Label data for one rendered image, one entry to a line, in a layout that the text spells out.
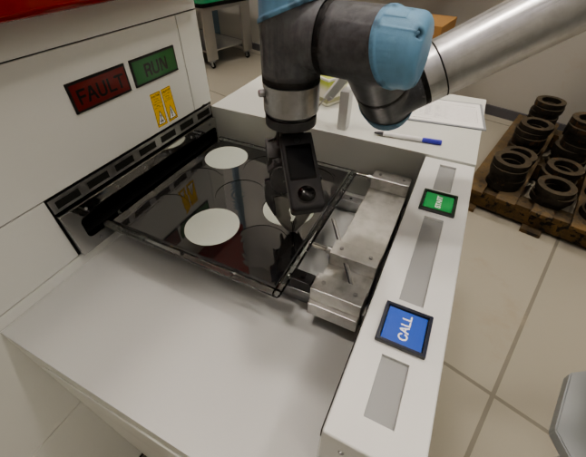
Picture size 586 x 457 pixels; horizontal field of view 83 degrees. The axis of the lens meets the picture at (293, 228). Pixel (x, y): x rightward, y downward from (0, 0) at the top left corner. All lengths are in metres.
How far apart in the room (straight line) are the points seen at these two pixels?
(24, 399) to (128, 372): 0.30
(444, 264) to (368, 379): 0.21
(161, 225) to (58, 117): 0.23
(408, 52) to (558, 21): 0.22
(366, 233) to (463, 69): 0.30
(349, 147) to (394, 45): 0.42
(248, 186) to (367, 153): 0.27
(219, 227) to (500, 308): 1.47
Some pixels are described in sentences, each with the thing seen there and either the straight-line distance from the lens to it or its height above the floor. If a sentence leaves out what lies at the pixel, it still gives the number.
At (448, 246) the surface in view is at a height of 0.96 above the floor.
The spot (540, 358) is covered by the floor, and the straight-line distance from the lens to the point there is 1.77.
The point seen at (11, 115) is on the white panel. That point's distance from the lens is 0.63.
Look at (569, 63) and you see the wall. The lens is 3.49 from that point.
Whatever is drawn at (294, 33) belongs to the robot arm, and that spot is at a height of 1.22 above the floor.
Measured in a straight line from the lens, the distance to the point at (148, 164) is 0.77.
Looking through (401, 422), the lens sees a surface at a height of 0.96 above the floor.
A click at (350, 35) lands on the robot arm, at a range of 0.38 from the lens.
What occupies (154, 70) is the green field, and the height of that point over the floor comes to 1.09.
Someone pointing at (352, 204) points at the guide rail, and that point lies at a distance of 0.76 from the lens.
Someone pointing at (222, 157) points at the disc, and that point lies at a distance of 0.82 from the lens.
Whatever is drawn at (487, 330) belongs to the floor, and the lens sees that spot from 1.73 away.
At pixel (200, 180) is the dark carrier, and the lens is 0.75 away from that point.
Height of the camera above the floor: 1.31
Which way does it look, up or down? 43 degrees down
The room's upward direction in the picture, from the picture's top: straight up
